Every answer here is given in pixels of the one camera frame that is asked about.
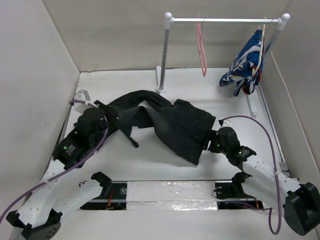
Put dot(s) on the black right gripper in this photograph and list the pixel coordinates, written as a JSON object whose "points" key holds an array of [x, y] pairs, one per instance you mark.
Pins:
{"points": [[211, 147]]}

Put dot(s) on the black denim trousers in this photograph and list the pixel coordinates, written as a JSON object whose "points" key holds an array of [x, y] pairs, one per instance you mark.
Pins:
{"points": [[182, 127]]}

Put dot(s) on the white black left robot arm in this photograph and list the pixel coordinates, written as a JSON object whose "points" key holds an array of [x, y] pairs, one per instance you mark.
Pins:
{"points": [[40, 216]]}

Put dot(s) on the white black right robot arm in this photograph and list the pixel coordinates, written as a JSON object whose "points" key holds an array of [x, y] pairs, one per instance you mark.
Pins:
{"points": [[297, 203]]}

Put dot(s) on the cream wooden hanger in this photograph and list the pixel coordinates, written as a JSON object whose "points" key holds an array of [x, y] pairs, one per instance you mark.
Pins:
{"points": [[255, 70]]}

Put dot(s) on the pink plastic hanger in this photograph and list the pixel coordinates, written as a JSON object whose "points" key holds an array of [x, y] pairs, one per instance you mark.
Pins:
{"points": [[201, 49]]}

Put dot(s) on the blue patterned garment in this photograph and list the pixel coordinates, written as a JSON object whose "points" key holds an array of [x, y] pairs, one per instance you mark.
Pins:
{"points": [[240, 71]]}

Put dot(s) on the white foam tape panel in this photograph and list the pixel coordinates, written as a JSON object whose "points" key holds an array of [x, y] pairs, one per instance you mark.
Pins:
{"points": [[170, 196]]}

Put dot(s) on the silver white clothes rack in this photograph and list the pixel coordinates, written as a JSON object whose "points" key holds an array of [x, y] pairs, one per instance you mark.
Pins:
{"points": [[220, 51]]}

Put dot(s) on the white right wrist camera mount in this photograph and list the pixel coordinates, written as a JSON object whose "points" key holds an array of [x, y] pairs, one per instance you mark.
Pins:
{"points": [[225, 123]]}

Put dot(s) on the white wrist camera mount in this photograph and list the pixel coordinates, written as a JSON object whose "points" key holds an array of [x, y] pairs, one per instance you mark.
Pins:
{"points": [[82, 101], [225, 123]]}

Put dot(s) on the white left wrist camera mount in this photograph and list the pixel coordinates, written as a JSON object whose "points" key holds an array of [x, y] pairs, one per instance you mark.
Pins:
{"points": [[82, 101]]}

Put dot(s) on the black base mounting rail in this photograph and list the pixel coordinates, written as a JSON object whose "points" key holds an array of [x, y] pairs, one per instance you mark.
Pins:
{"points": [[116, 200]]}

